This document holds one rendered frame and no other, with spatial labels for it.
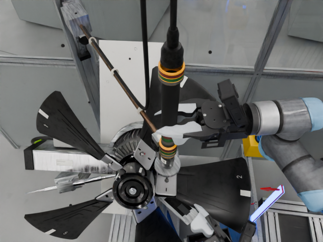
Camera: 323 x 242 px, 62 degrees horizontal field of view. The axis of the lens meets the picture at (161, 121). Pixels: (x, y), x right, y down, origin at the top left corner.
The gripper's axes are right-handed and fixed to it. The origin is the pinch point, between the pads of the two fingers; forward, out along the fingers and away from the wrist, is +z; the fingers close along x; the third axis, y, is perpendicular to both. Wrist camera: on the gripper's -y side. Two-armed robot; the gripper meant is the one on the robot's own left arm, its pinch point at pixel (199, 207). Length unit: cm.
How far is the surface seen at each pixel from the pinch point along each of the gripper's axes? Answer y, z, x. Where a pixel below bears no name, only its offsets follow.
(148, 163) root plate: 6.0, 16.7, -8.3
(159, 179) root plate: 5.1, 13.0, -1.9
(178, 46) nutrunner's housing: -2, 10, -53
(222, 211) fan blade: -5.3, -4.5, 1.7
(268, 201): -22.3, -9.3, 12.4
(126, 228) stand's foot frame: 29, 36, 107
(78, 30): 1, 69, -20
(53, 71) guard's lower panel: 16, 108, 23
